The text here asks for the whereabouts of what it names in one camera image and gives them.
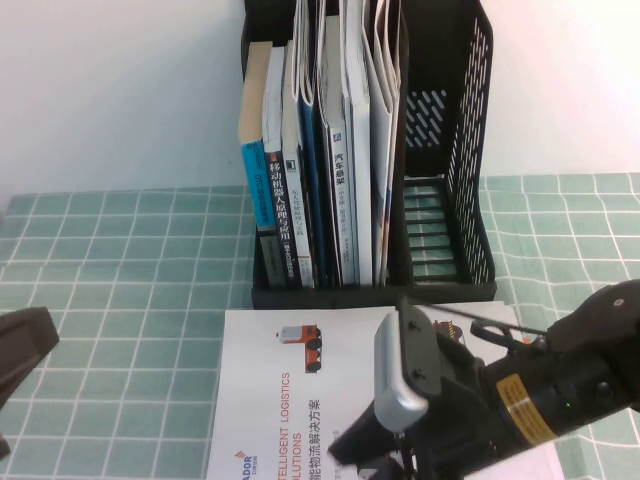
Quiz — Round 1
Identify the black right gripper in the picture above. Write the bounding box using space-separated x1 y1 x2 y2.
327 364 521 480

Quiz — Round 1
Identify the white orange logistics brochure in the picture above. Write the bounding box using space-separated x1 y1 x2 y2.
207 302 566 480

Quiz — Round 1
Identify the black plastic book holder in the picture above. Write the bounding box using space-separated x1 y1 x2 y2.
239 0 499 310

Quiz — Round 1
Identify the white spine automotive book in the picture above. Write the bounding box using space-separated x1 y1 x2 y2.
319 14 362 288

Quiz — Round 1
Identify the dark blue thin book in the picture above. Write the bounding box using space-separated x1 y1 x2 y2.
296 92 334 290

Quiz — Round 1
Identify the grey spine thin book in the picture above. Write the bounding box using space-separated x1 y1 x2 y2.
281 39 316 289

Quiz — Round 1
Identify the black spine robotics book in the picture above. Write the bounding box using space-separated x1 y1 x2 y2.
262 46 304 289

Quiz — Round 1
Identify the blue spine book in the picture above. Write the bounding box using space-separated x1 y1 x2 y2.
238 41 281 289

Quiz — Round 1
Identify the white glossy magazine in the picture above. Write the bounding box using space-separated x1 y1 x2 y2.
368 0 404 287

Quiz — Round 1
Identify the green checked tablecloth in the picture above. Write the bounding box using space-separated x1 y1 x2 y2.
0 172 640 480

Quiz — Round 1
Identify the white folded thin brochure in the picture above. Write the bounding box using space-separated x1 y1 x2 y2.
292 0 322 107

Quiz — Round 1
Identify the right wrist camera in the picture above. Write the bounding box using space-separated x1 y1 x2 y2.
373 298 484 437

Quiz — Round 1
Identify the thin black right camera cable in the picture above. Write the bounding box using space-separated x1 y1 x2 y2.
398 293 551 347

